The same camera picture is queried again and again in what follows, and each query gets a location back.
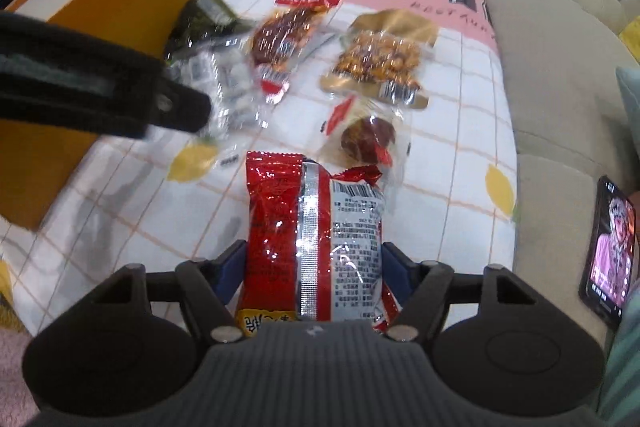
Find teal striped cloth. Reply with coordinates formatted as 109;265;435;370
597;307;640;427

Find printed pink and white tablecloth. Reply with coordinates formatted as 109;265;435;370
0;0;519;338

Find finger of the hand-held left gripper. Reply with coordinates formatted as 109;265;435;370
0;12;212;140

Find black smartphone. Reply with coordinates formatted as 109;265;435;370
578;175;637;330

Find gold peanut snack packet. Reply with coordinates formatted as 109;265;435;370
320;8;440;110

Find red foil snack packet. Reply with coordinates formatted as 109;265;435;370
235;151;403;339

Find red label meat snack packet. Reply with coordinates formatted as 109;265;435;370
247;0;346;105

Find beige sofa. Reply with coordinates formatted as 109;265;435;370
462;0;640;343

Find dark green snack packet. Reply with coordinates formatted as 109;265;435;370
165;0;253;68

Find orange cardboard box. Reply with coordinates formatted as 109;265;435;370
0;0;216;232

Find clear packet with brown ball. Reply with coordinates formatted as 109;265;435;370
320;96;413;188

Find clear packet of white candies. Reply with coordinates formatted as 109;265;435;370
167;34;273;142

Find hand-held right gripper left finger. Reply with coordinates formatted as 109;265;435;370
90;240;248;344

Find light blue cushion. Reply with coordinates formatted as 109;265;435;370
615;66;640;120

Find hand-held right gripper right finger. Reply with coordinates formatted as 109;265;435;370
382;243;543;342

